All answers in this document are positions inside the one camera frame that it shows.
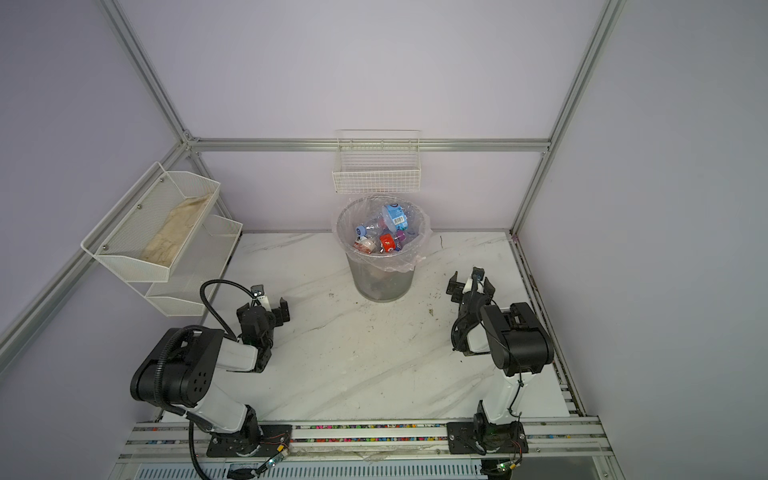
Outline red label bottle purple cap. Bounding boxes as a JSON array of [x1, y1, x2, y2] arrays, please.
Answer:
[[379, 230, 408, 253]]

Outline large clear bottle light-blue label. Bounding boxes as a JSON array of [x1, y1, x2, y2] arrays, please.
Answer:
[[355, 204, 409, 237]]

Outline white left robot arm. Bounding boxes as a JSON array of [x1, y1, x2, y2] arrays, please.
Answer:
[[130, 296, 291, 457]]

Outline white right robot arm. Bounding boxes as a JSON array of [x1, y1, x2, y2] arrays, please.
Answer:
[[446, 267, 555, 455]]

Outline grey mesh waste bin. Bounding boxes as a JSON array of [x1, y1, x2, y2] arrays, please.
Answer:
[[332, 200, 419, 303]]

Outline clear plastic bin liner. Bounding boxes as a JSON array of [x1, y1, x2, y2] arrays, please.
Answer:
[[333, 194, 432, 273]]

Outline lower white mesh shelf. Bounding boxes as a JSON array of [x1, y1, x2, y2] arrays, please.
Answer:
[[141, 214, 242, 317]]

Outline white mesh shelf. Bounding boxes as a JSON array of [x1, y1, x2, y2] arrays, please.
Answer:
[[141, 214, 242, 317], [81, 163, 220, 283]]

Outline beige cloth in shelf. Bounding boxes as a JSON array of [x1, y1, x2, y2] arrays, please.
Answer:
[[140, 194, 211, 267]]

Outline upper white mesh shelf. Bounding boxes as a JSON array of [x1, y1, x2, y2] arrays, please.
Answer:
[[81, 163, 220, 283]]

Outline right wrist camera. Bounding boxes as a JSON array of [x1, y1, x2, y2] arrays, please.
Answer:
[[470, 267, 485, 293]]

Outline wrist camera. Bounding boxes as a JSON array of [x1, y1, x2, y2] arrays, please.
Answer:
[[250, 284, 270, 310], [470, 267, 485, 293]]

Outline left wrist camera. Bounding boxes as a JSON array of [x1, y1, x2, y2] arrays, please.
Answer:
[[250, 284, 270, 310]]

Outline white wire wall basket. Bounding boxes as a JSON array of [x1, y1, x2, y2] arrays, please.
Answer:
[[332, 129, 422, 195]]

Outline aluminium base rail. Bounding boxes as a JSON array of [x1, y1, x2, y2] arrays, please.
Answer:
[[109, 417, 624, 479]]

